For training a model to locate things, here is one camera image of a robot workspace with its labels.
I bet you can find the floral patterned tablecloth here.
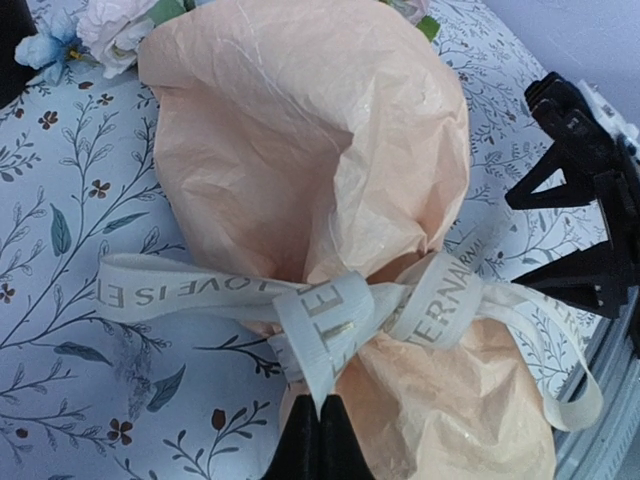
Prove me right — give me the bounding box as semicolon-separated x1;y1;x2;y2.
1;1;604;479

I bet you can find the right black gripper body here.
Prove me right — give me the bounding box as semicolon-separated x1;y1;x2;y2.
579;79;640;356

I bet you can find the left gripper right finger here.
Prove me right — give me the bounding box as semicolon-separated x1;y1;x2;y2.
319;395;373;480

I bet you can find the aluminium front rail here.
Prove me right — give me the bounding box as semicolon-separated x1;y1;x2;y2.
554;319;640;480

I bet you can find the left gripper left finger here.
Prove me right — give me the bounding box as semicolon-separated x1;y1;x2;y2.
267;395;320;480

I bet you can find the cream printed ribbon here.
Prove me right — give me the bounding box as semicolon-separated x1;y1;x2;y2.
95;252;583;405

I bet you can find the black cylindrical vase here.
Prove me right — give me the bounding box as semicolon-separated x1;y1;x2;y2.
0;0;36;108

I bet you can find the peach paper flower bouquet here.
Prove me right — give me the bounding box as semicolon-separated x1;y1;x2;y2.
13;0;559;480

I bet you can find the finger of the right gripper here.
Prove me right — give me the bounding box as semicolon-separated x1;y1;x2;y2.
505;72;618;210
513;242;628;319

